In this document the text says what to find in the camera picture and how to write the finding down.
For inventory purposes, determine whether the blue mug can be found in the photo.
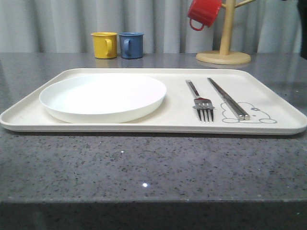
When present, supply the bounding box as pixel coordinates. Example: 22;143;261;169
119;32;144;59

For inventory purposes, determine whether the silver chopstick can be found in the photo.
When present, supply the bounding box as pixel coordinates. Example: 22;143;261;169
209;77;250;120
207;77;245;120

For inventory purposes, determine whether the grey curtain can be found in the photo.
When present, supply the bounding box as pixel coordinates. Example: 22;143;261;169
0;0;305;54

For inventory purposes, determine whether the silver fork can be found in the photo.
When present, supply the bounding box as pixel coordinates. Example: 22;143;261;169
186;80;214;123

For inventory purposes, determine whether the red mug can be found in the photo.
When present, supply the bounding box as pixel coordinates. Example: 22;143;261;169
188;0;222;31

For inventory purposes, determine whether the white round plate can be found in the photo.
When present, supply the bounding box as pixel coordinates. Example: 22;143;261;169
39;73;166;124

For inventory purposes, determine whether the wooden mug tree stand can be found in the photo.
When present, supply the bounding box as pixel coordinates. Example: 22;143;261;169
196;0;253;65

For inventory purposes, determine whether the cream rabbit serving tray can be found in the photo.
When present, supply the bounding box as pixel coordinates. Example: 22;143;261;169
0;69;307;135

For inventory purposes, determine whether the yellow mug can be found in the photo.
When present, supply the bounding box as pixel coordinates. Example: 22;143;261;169
91;32;118;59

